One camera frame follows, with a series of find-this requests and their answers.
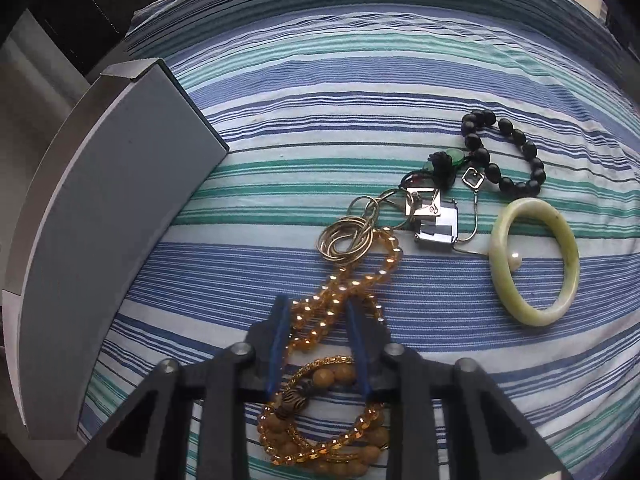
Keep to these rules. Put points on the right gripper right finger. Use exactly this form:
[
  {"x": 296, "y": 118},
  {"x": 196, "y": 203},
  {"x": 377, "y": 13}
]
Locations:
[{"x": 376, "y": 357}]

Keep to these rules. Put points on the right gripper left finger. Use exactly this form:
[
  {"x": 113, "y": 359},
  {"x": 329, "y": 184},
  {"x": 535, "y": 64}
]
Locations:
[{"x": 269, "y": 340}]

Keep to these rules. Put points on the pale green jade bangle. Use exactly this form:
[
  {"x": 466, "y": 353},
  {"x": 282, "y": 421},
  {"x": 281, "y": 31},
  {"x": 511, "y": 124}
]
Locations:
[{"x": 536, "y": 287}]

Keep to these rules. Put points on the white cardboard box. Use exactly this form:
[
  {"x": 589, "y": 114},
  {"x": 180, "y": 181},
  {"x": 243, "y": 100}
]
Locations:
[{"x": 125, "y": 161}]

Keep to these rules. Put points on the blue striped bed sheet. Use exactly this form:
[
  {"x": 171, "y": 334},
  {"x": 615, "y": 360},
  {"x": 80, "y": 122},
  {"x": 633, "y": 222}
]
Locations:
[{"x": 381, "y": 139}]

